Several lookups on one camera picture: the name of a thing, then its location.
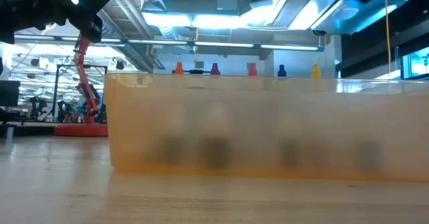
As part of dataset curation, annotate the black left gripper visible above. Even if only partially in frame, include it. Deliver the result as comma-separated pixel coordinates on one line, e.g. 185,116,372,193
0,0,113,45

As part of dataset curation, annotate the orange translucent plastic tray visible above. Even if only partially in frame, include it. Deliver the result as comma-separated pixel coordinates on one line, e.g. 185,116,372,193
104,72,429,183

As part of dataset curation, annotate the black monitor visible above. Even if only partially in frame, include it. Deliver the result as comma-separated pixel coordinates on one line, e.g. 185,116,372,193
0,80,21,107

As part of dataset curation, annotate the long ceiling strip light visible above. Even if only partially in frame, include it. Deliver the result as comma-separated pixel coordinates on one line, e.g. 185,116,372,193
13,34,322,52

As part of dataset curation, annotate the yellow extension cord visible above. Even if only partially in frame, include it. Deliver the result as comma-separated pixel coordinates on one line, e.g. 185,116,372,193
384,0,392,81

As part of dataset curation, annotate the yellow hanging plug cord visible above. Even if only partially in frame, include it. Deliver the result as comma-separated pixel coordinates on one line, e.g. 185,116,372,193
193,25,200,63

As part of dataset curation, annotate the small black bracket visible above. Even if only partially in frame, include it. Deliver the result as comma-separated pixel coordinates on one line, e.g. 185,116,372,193
172,69,212,76

